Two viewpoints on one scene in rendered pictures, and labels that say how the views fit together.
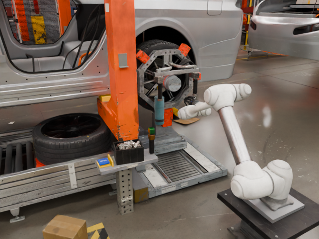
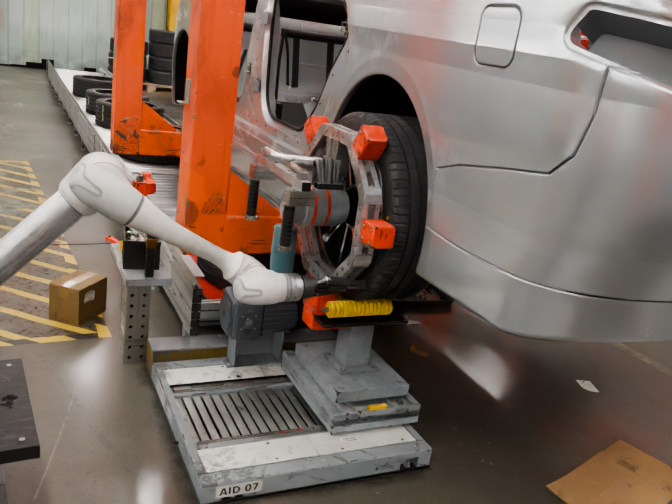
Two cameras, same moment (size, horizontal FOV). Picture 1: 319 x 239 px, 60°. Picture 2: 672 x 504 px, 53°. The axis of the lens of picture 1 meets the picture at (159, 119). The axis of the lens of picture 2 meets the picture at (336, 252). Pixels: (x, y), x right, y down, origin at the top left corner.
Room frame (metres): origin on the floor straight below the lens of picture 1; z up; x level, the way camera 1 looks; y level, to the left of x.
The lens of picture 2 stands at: (2.41, -2.37, 1.41)
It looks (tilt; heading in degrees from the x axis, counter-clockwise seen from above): 17 degrees down; 88
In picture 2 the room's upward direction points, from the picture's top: 8 degrees clockwise
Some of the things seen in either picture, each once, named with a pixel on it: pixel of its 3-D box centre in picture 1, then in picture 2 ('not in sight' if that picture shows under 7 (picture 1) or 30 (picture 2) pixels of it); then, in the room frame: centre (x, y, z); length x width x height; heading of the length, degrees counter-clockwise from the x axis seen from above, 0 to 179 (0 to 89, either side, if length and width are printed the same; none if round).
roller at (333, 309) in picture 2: (172, 109); (359, 308); (2.62, -0.13, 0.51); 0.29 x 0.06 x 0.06; 25
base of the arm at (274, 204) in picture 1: (276, 194); not in sight; (1.46, -0.75, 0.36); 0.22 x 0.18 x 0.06; 116
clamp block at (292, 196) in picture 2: (193, 74); (299, 195); (2.37, -0.30, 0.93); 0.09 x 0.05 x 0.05; 25
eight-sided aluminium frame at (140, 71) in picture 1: (165, 79); (333, 206); (2.48, -0.06, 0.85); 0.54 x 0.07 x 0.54; 115
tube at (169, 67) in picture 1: (162, 63); (296, 147); (2.33, -0.02, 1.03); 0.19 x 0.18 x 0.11; 25
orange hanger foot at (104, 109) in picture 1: (112, 103); (280, 209); (2.28, 0.41, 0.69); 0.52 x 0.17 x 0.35; 25
